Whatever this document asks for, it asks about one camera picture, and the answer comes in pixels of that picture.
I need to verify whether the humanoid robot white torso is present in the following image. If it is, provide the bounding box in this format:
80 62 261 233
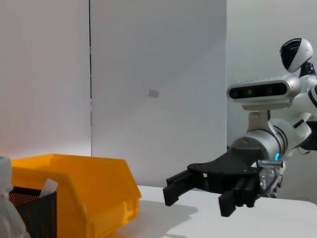
298 60 317 117

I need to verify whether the clear green-label water bottle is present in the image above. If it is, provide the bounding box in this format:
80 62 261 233
0 155 32 238

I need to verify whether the yellow plastic bin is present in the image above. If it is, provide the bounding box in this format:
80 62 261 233
11 153 143 238

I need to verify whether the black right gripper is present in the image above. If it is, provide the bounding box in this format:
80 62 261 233
162 148 264 218

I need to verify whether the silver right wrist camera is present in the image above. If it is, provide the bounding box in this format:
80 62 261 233
226 75 302 110

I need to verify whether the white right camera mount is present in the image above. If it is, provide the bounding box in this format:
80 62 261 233
247 109 271 131

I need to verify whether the black mesh pen holder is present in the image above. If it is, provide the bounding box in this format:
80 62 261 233
8 187 58 238

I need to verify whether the right arm cable with connector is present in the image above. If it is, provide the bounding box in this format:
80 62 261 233
257 160 285 198

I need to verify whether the black-faced humanoid robot head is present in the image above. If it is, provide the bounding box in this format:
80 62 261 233
279 38 314 73

